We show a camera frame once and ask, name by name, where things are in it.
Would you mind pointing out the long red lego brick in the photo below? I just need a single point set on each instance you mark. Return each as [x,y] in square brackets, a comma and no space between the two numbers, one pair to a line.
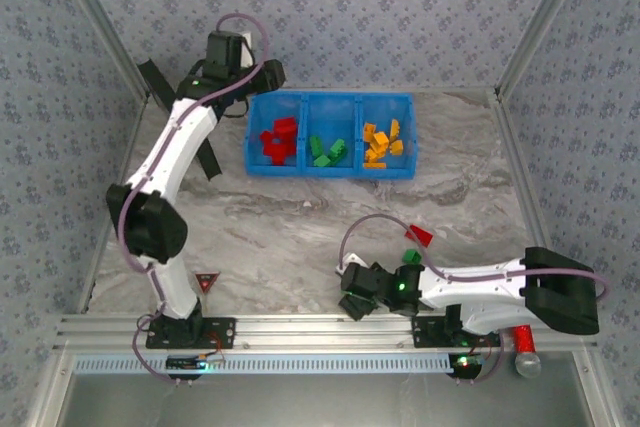
[285,124]
[421,236]

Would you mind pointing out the small red lego brick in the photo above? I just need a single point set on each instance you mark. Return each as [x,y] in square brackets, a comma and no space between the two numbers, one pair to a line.
[265,139]
[277,160]

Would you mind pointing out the blue three-compartment plastic bin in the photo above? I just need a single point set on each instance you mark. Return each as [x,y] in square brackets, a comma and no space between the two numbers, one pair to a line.
[330,112]

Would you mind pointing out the small orange lego brick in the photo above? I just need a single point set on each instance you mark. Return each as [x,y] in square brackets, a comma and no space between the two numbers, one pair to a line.
[397,147]
[395,129]
[372,154]

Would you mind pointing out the long orange lego brick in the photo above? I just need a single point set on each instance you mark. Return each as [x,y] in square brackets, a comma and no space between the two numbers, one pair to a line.
[380,142]

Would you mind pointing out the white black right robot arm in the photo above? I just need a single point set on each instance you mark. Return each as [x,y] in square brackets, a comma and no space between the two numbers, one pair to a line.
[475,282]

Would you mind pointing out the small green lego brick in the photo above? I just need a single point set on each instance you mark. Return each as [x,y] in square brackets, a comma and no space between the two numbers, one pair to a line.
[412,256]

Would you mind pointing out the black flat board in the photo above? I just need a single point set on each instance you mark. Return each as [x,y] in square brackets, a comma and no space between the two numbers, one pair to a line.
[155,79]

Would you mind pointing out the red triangular toy sign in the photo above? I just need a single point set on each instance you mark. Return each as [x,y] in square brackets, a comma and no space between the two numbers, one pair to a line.
[207,282]

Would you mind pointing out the red glitter toy microphone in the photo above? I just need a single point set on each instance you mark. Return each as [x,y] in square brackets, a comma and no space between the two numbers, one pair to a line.
[527,364]

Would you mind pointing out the aluminium frame rail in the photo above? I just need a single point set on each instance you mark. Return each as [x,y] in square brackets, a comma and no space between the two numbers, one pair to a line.
[310,332]

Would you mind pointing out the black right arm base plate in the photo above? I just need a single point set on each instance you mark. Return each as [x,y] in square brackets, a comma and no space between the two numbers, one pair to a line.
[425,332]

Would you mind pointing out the aluminium frame post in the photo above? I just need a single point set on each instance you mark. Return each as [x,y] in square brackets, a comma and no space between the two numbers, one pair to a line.
[106,22]
[539,22]

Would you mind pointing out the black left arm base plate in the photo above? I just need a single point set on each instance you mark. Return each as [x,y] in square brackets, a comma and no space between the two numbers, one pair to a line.
[225,334]

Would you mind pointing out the aluminium side rail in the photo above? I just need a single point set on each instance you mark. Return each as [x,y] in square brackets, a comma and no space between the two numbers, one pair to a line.
[90,292]
[525,187]

